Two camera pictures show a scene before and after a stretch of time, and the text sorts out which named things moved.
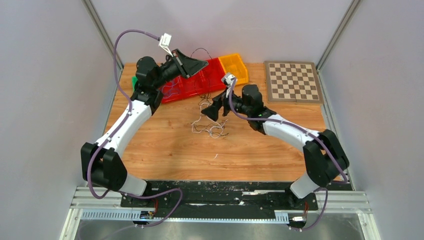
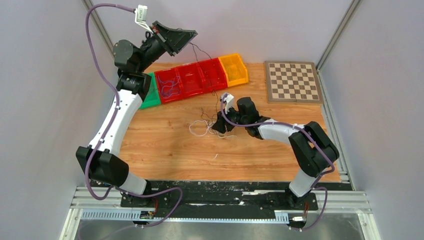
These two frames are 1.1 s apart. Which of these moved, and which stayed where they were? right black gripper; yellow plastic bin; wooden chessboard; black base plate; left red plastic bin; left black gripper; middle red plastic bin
Moved: right black gripper; left black gripper
Stayed: wooden chessboard; black base plate; middle red plastic bin; left red plastic bin; yellow plastic bin
